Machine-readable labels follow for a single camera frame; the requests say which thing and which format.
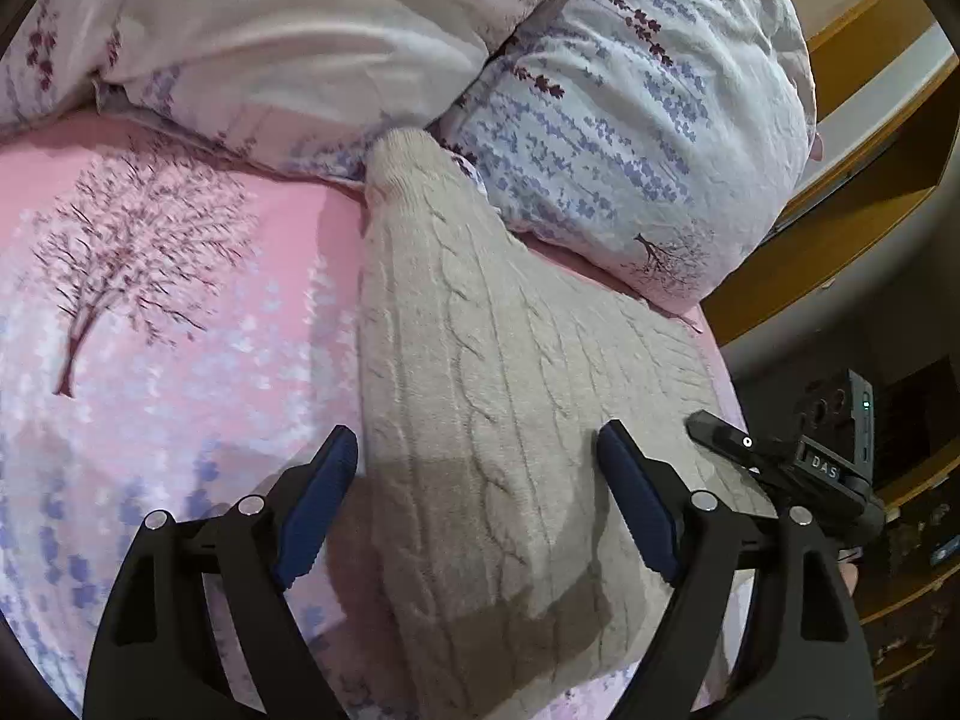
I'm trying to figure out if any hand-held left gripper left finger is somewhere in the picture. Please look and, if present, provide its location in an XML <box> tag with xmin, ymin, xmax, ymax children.
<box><xmin>82</xmin><ymin>424</ymin><xmax>361</xmax><ymax>720</ymax></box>

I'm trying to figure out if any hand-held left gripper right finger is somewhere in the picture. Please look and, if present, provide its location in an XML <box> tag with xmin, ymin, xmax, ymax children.
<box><xmin>596</xmin><ymin>420</ymin><xmax>880</xmax><ymax>720</ymax></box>

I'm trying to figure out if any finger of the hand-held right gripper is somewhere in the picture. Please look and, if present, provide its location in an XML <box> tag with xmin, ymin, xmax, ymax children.
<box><xmin>750</xmin><ymin>465</ymin><xmax>796</xmax><ymax>518</ymax></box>
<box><xmin>686</xmin><ymin>410</ymin><xmax>797</xmax><ymax>494</ymax></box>

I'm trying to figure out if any beige cable-knit sweater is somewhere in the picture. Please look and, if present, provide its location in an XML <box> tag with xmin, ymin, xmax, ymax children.
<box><xmin>356</xmin><ymin>127</ymin><xmax>782</xmax><ymax>720</ymax></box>

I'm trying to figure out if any dark wooden nightstand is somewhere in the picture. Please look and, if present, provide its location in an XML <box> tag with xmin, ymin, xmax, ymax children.
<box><xmin>847</xmin><ymin>356</ymin><xmax>960</xmax><ymax>695</ymax></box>

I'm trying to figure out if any wooden headboard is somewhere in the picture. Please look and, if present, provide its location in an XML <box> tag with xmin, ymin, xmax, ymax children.
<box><xmin>701</xmin><ymin>0</ymin><xmax>960</xmax><ymax>350</ymax></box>

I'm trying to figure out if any pink floral bed sheet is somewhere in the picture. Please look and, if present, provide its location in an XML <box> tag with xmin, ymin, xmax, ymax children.
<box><xmin>0</xmin><ymin>103</ymin><xmax>760</xmax><ymax>720</ymax></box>

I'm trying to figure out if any pale blue floral pillow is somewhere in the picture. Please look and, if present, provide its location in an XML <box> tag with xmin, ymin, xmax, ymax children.
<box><xmin>439</xmin><ymin>0</ymin><xmax>822</xmax><ymax>317</ymax></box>

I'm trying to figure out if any white floral pillow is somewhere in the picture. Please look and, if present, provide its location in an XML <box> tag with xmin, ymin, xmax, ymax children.
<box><xmin>0</xmin><ymin>0</ymin><xmax>560</xmax><ymax>185</ymax></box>

